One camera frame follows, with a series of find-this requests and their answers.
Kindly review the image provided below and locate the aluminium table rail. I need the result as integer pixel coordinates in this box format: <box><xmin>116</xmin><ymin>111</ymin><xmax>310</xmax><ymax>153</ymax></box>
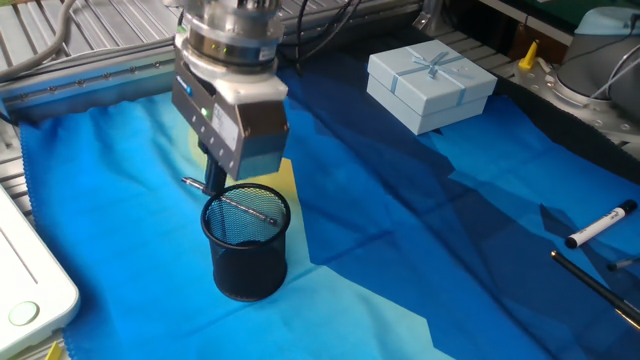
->
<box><xmin>0</xmin><ymin>47</ymin><xmax>176</xmax><ymax>126</ymax></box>

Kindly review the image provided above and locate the thin white cable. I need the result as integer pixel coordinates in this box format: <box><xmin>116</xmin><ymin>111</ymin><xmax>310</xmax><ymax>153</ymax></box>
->
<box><xmin>589</xmin><ymin>44</ymin><xmax>640</xmax><ymax>100</ymax></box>

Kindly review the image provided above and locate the white marker black cap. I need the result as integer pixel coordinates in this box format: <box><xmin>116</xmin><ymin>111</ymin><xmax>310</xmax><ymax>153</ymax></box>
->
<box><xmin>564</xmin><ymin>199</ymin><xmax>639</xmax><ymax>250</ymax></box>

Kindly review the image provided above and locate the thin grey pen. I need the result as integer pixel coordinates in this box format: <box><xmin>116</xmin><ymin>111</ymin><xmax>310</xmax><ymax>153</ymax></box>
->
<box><xmin>606</xmin><ymin>255</ymin><xmax>640</xmax><ymax>273</ymax></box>

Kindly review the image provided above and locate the aluminium cage frame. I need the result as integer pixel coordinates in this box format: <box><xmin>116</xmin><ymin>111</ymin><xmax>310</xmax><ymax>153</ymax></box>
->
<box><xmin>413</xmin><ymin>0</ymin><xmax>451</xmax><ymax>39</ymax></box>

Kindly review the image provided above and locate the black and silver gel pen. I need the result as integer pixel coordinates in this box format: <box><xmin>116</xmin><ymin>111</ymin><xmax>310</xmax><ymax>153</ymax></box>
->
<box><xmin>181</xmin><ymin>176</ymin><xmax>278</xmax><ymax>226</ymax></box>

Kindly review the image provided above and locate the blue mountain print cloth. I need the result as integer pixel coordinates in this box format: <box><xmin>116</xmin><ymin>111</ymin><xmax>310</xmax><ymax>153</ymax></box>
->
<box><xmin>18</xmin><ymin>49</ymin><xmax>640</xmax><ymax>360</ymax></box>

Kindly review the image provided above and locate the yellow handle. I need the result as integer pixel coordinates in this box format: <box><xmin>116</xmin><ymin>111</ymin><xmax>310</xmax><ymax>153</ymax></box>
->
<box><xmin>517</xmin><ymin>39</ymin><xmax>541</xmax><ymax>71</ymax></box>

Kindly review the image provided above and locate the long black pen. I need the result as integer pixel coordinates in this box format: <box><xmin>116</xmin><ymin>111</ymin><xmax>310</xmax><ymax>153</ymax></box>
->
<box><xmin>550</xmin><ymin>250</ymin><xmax>640</xmax><ymax>331</ymax></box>

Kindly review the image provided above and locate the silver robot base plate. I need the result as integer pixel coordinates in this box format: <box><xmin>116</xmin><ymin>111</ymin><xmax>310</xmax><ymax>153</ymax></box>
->
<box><xmin>514</xmin><ymin>59</ymin><xmax>640</xmax><ymax>149</ymax></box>

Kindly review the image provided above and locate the light blue gift box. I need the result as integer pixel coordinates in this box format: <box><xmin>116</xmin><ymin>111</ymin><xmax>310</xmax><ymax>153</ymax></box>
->
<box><xmin>366</xmin><ymin>39</ymin><xmax>499</xmax><ymax>136</ymax></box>

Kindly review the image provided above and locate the white teach pendant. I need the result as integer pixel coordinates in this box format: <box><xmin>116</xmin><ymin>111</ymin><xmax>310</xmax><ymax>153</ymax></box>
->
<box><xmin>0</xmin><ymin>184</ymin><xmax>81</xmax><ymax>360</ymax></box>

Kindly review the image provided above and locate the thick grey hose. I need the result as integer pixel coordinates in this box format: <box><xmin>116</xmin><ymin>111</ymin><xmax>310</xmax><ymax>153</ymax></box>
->
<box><xmin>0</xmin><ymin>0</ymin><xmax>79</xmax><ymax>84</ymax></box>

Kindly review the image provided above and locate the black mesh pen holder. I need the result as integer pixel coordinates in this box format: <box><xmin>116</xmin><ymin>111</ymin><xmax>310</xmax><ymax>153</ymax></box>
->
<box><xmin>200</xmin><ymin>182</ymin><xmax>292</xmax><ymax>303</ymax></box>

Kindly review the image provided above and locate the grey Schunk gripper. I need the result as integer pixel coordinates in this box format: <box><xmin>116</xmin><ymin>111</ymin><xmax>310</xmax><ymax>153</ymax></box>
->
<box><xmin>171</xmin><ymin>49</ymin><xmax>290</xmax><ymax>197</ymax></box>

